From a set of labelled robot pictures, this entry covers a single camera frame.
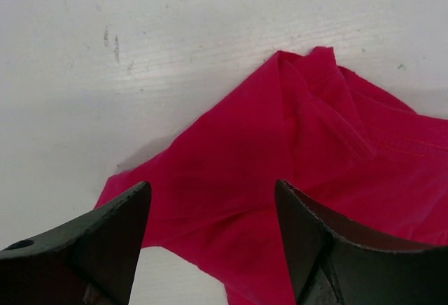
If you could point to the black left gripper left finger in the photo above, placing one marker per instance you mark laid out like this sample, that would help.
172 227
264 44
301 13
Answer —
91 259

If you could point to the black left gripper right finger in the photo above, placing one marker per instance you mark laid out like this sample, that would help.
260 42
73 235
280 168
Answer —
332 259

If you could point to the pink red t shirt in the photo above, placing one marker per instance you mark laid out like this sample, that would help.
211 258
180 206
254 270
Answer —
340 139

